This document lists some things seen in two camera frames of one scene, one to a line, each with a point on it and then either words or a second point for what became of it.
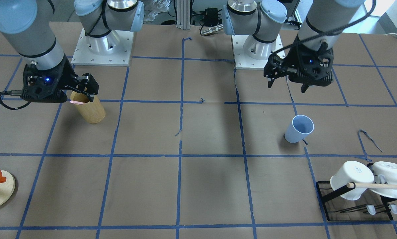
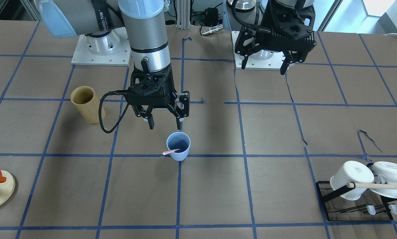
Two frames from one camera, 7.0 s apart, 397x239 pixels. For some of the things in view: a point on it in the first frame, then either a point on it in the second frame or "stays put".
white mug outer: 352,171 stays put
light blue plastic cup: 301,125 -> 178,140
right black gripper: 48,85 -> 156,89
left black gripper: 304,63 -> 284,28
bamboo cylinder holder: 93,112 stays put
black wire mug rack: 370,206 stays put
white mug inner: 389,173 stays put
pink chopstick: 76,102 -> 166,152
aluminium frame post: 183,14 stays put
